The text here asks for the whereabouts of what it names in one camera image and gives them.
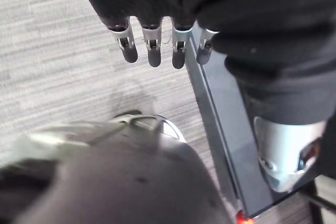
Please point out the black table leg frame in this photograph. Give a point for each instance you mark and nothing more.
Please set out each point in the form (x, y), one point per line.
(313, 203)

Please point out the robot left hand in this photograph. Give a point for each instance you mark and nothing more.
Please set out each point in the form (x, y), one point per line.
(236, 24)

